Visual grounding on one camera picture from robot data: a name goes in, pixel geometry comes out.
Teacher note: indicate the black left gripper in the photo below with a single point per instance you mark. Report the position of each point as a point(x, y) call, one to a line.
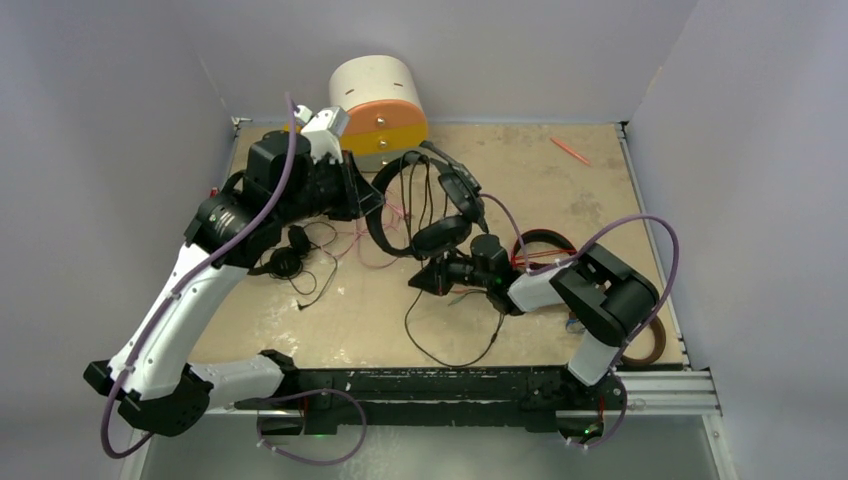
point(358, 197)

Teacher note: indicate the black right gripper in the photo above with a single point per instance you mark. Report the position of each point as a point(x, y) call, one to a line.
point(433, 277)

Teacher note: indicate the red black headphones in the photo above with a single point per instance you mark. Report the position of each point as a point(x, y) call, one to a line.
point(560, 246)

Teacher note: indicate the brown leather silver headphones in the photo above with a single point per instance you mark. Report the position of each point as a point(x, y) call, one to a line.
point(658, 347)

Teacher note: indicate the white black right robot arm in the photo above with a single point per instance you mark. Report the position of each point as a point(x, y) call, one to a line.
point(609, 298)

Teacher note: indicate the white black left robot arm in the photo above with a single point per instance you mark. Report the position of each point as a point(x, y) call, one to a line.
point(151, 383)

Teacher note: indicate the cream orange yellow drawer box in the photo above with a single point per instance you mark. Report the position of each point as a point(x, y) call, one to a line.
point(386, 117)

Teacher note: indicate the orange pencil stick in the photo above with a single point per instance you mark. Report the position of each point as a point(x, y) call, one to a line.
point(569, 150)

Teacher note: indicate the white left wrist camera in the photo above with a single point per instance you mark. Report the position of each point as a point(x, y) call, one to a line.
point(323, 129)

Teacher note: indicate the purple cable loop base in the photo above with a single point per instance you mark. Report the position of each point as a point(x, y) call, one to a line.
point(314, 426)

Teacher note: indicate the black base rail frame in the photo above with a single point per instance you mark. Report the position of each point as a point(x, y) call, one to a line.
point(538, 399)

